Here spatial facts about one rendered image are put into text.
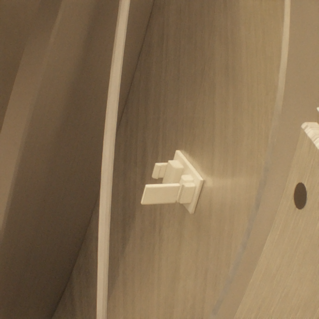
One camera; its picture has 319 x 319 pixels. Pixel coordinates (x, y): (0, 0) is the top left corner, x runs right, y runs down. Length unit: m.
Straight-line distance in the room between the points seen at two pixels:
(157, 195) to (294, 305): 0.11
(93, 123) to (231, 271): 0.11
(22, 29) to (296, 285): 1.07
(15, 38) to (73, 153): 0.90
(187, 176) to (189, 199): 0.01
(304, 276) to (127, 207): 0.16
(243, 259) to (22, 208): 0.13
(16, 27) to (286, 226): 1.05
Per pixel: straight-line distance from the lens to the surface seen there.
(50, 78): 0.96
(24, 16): 1.90
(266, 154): 0.89
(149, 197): 0.92
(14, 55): 1.88
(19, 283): 1.03
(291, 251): 0.85
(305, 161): 0.84
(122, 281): 0.99
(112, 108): 0.93
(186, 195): 0.93
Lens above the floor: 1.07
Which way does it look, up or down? 6 degrees down
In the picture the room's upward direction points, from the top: 2 degrees clockwise
